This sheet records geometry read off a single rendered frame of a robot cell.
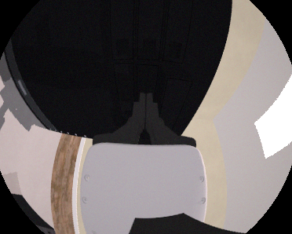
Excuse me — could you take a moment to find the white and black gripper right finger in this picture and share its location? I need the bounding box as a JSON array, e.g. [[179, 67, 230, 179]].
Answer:
[[145, 93, 196, 147]]

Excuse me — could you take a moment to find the black server rack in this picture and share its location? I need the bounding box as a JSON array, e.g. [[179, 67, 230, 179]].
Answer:
[[4, 0, 232, 139]]

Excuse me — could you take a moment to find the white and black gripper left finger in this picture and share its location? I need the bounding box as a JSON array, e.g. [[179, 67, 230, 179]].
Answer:
[[93, 93, 145, 144]]

